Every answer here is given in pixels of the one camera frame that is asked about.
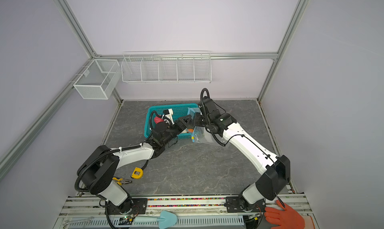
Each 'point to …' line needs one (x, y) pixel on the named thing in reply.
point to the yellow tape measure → (137, 172)
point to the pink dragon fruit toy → (157, 120)
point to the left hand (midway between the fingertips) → (192, 119)
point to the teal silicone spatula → (167, 219)
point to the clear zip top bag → (200, 134)
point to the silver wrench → (66, 222)
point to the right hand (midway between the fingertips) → (195, 118)
